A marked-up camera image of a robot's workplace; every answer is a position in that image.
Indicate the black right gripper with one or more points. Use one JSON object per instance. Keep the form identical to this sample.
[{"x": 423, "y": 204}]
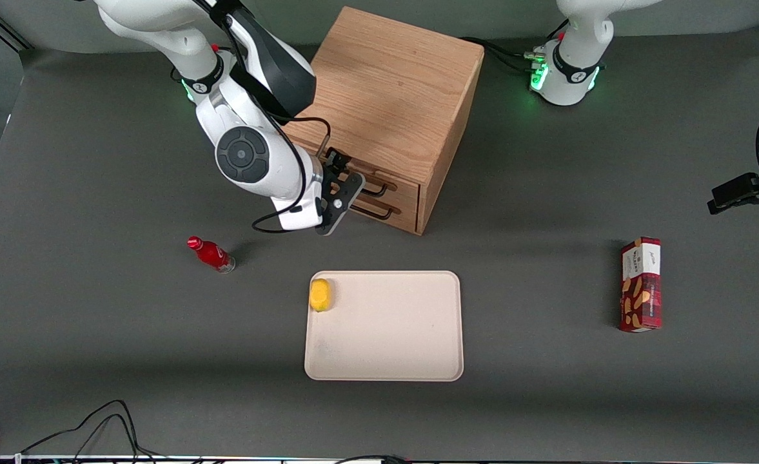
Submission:
[{"x": 332, "y": 169}]

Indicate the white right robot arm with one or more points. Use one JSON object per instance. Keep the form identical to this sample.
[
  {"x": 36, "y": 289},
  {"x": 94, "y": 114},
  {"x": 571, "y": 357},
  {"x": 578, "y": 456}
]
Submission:
[{"x": 160, "y": 26}]

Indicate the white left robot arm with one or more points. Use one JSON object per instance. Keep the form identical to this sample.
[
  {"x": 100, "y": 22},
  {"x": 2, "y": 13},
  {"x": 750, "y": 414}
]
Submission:
[{"x": 566, "y": 87}]

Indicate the wooden drawer cabinet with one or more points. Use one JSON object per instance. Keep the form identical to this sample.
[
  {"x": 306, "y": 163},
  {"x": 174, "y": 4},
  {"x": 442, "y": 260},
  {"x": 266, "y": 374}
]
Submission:
[{"x": 385, "y": 84}]

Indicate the yellow lemon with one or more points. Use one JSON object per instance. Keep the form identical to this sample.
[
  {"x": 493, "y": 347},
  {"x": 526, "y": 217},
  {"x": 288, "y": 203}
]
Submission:
[{"x": 320, "y": 295}]

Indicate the red cola bottle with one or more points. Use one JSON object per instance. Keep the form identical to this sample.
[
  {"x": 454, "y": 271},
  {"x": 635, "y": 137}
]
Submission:
[{"x": 211, "y": 256}]

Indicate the beige plastic tray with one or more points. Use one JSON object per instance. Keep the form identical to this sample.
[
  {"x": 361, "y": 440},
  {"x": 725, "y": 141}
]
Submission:
[{"x": 392, "y": 328}]

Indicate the red cookie box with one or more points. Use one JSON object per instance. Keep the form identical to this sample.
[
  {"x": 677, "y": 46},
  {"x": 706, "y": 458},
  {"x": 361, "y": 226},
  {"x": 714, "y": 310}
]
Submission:
[{"x": 640, "y": 290}]

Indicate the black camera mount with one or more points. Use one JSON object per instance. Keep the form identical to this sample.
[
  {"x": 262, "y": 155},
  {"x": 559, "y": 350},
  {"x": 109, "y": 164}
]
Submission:
[{"x": 740, "y": 190}]

